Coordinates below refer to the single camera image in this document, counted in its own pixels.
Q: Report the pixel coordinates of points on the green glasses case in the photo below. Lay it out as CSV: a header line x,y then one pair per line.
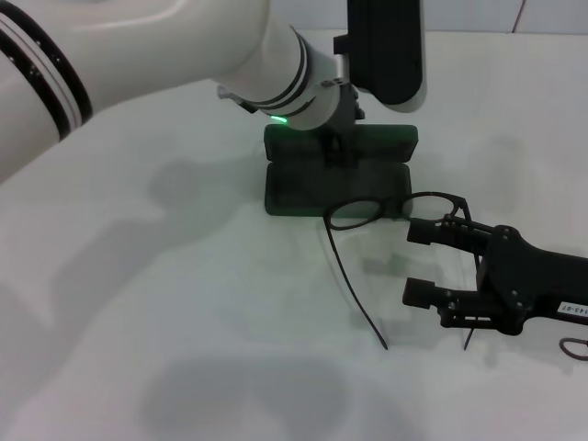
x,y
294,193

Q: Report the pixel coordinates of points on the black round glasses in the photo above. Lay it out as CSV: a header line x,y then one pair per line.
x,y
327,220

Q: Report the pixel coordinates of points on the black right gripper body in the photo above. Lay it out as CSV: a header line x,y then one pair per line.
x,y
528,285

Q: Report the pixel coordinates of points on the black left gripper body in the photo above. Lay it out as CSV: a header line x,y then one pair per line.
x,y
350,110

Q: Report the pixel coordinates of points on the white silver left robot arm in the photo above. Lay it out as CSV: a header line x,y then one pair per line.
x,y
184,46

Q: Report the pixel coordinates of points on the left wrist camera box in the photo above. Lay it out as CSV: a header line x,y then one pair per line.
x,y
386,55

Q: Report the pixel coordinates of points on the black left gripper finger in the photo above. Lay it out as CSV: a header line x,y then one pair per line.
x,y
335,151

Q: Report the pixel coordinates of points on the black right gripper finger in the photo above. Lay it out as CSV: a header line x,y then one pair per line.
x,y
420,232
418,292

